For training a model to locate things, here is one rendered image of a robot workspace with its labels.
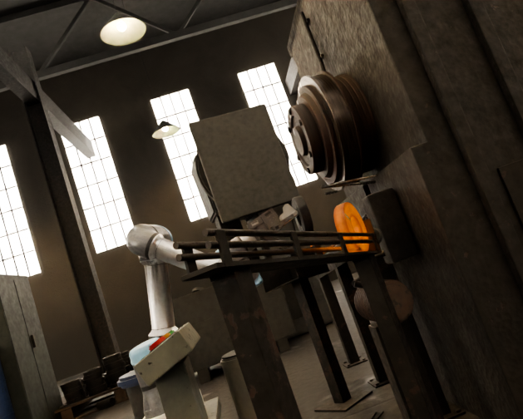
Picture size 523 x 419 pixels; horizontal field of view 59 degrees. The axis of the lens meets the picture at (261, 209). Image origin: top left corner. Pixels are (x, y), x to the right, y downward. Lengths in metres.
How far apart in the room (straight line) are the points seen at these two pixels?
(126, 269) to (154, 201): 1.83
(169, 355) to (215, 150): 3.65
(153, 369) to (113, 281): 11.16
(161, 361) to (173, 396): 0.11
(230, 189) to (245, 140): 0.52
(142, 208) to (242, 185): 7.86
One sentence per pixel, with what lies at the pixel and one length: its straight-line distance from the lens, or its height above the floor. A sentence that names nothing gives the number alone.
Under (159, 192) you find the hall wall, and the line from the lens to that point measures 12.16.
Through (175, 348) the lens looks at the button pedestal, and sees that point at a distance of 0.97.
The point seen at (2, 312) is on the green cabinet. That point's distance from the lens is 4.77.
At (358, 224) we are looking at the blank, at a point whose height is 0.71.
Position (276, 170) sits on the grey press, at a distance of 4.56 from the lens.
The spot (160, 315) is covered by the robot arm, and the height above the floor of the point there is 0.66.
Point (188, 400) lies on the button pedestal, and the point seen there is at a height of 0.47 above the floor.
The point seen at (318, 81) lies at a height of 1.26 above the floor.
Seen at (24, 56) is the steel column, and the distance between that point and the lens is 10.06.
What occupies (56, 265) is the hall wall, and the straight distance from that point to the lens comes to 12.55.
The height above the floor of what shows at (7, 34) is 7.60.
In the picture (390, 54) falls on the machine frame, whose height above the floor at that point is 1.16.
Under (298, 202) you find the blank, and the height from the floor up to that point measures 0.87.
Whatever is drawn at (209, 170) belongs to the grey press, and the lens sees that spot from 4.45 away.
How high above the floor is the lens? 0.66
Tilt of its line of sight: 8 degrees up
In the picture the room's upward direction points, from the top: 20 degrees counter-clockwise
